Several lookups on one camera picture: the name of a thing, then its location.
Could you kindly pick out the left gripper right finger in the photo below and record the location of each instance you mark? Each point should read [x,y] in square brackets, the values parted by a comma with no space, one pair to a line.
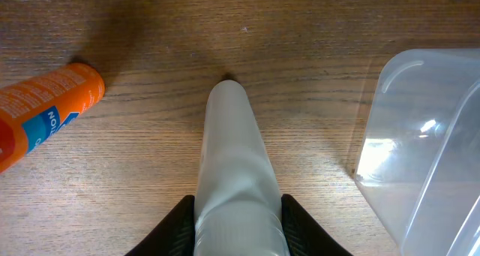
[304,236]

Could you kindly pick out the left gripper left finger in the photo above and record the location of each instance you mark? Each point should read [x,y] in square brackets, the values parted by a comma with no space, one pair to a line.
[173,236]

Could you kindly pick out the white spray bottle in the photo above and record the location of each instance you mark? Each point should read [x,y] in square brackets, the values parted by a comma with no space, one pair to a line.
[237,208]

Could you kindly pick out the orange tube white cap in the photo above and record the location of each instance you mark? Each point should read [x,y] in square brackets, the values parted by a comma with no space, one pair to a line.
[33,110]

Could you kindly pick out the clear plastic container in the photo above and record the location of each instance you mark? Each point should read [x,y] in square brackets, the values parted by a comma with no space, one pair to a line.
[419,162]

